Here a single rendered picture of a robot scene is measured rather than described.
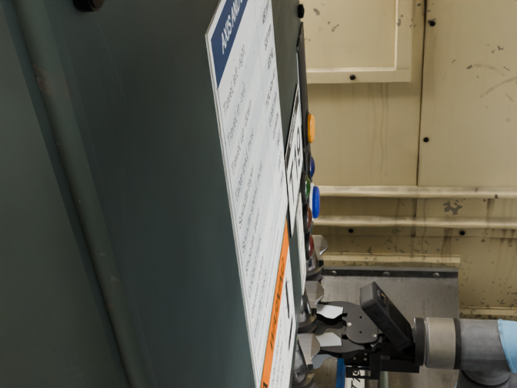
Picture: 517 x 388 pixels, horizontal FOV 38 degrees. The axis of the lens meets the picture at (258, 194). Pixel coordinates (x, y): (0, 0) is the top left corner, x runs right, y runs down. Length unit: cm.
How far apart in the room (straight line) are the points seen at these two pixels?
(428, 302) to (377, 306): 64
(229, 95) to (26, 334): 15
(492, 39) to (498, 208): 38
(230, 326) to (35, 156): 17
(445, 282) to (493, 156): 34
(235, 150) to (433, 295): 141
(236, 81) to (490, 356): 87
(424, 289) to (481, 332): 59
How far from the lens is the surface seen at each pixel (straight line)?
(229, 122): 30
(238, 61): 33
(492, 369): 116
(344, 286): 171
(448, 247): 168
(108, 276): 18
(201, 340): 26
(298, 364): 102
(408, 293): 170
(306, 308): 110
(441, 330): 113
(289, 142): 51
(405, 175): 155
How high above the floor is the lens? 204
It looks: 37 degrees down
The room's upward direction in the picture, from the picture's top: 6 degrees counter-clockwise
